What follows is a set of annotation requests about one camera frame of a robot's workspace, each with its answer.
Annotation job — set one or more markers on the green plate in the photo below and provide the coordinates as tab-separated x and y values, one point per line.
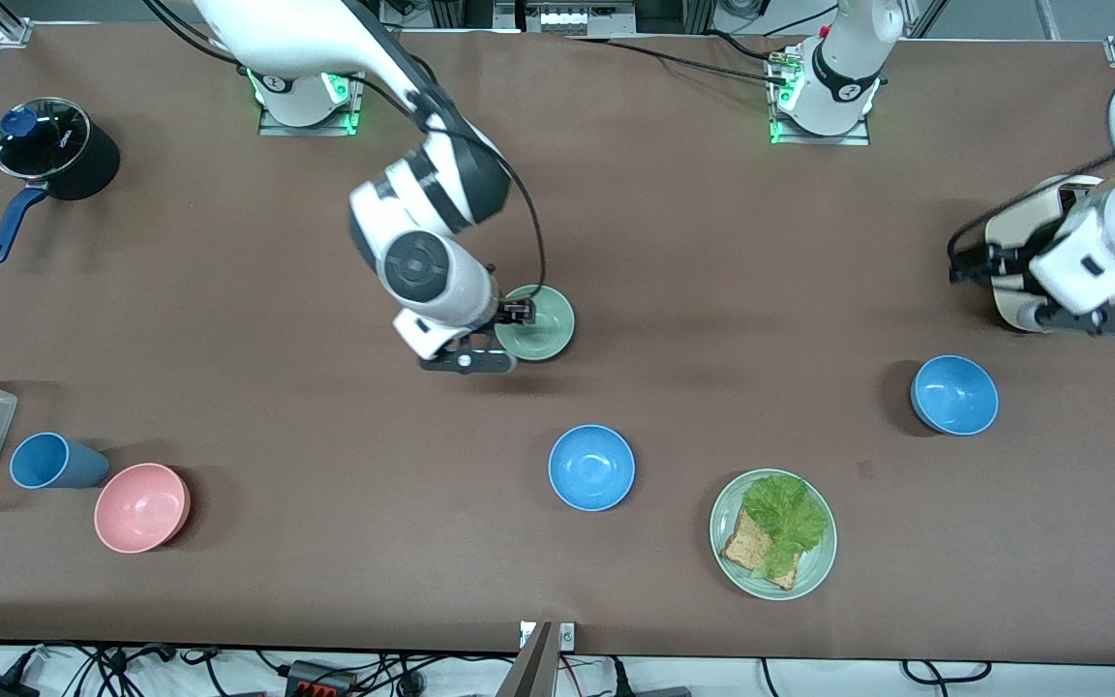
814	571

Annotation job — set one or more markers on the brown bread slice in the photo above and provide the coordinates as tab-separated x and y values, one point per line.
741	547

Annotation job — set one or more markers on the green lettuce leaf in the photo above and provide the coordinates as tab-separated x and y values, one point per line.
788	513

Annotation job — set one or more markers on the white power strip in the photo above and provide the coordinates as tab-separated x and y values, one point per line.
572	17

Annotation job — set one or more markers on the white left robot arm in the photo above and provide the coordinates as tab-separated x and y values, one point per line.
843	68

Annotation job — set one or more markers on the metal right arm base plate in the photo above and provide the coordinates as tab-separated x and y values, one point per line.
354	106

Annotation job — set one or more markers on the white table bracket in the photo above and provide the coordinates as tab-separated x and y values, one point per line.
567	636

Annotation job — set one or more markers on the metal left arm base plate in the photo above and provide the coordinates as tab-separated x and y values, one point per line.
858	138

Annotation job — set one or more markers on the black adapter with red plugs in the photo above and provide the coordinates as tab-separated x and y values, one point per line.
320	680

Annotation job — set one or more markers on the grey metal stand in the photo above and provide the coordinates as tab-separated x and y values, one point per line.
530	668

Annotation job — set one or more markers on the white toaster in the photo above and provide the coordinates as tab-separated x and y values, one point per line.
1022	225

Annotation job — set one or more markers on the pink bowl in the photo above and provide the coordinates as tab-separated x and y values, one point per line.
139	508

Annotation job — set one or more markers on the glass lid with blue knob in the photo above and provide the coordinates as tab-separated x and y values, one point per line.
40	140

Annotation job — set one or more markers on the blue bowl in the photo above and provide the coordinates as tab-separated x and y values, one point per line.
591	468
954	395

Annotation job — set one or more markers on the green bowl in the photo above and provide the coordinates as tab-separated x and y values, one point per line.
550	334

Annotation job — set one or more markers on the blue cup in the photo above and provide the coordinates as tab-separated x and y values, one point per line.
59	463

